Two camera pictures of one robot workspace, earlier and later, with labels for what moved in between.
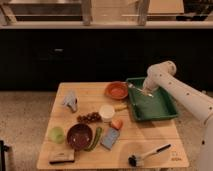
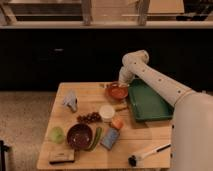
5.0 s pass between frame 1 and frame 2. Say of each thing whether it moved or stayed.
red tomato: stayed
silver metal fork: moved
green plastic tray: stayed
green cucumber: stayed
